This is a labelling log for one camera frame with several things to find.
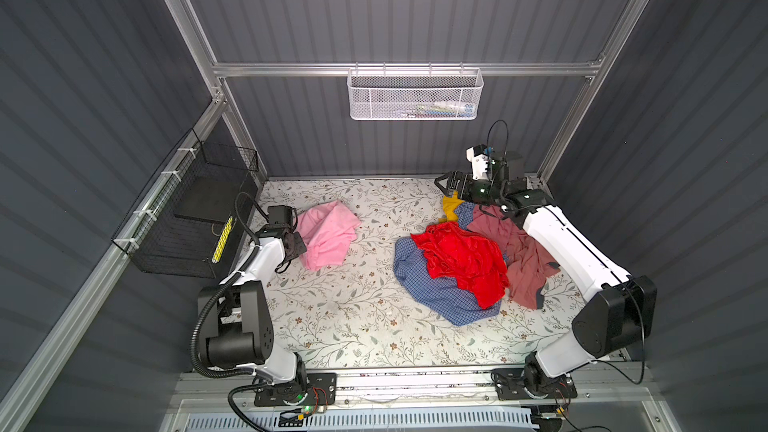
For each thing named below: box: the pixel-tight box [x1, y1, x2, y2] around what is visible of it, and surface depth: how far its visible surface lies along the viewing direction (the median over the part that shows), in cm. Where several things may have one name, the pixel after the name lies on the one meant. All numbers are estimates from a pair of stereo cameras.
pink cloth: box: [294, 200, 361, 271], surface depth 100 cm
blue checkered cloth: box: [394, 202, 501, 326], surface depth 90 cm
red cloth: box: [411, 221, 510, 310], surface depth 90 cm
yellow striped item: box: [212, 216, 234, 263], surface depth 71 cm
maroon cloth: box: [467, 204, 561, 309], surface depth 88 cm
